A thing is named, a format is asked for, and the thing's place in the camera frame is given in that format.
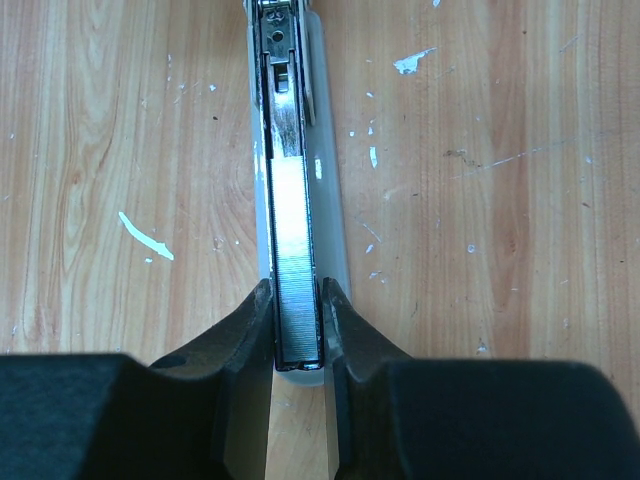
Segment staple strip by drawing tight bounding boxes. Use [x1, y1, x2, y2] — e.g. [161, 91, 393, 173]
[271, 156, 320, 370]

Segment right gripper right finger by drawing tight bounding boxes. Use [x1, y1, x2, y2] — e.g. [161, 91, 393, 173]
[321, 277, 413, 479]

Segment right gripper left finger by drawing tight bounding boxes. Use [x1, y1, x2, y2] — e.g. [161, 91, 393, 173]
[150, 279, 274, 479]

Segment black silver stapler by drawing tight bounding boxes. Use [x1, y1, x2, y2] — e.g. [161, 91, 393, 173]
[243, 1, 351, 386]

